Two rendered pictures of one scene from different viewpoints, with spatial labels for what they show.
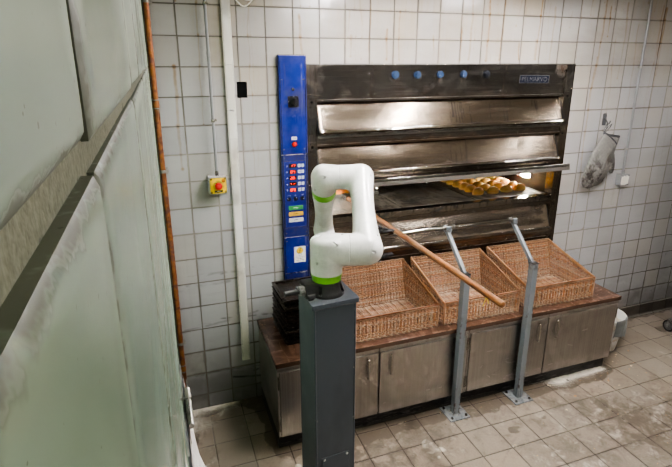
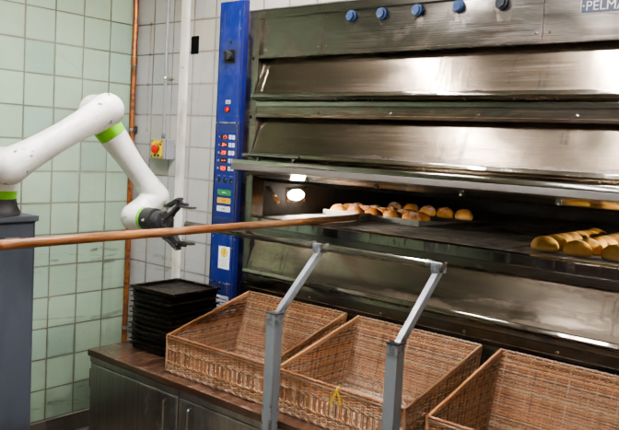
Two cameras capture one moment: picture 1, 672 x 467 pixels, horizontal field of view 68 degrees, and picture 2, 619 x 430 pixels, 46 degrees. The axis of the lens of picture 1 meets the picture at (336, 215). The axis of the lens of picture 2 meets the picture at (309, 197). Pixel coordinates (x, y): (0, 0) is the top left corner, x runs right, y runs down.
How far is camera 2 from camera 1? 3.31 m
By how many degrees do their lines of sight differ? 60
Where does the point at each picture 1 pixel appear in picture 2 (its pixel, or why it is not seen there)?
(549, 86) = not seen: outside the picture
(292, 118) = (227, 76)
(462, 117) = (452, 81)
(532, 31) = not seen: outside the picture
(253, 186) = (195, 158)
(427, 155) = (394, 144)
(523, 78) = (589, 4)
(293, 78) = (232, 28)
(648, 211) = not seen: outside the picture
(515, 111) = (568, 72)
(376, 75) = (329, 19)
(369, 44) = not seen: outside the picture
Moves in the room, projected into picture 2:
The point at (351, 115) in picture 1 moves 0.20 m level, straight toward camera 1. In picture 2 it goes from (295, 75) to (252, 71)
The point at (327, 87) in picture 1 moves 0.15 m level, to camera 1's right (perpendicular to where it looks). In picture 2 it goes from (273, 39) to (289, 35)
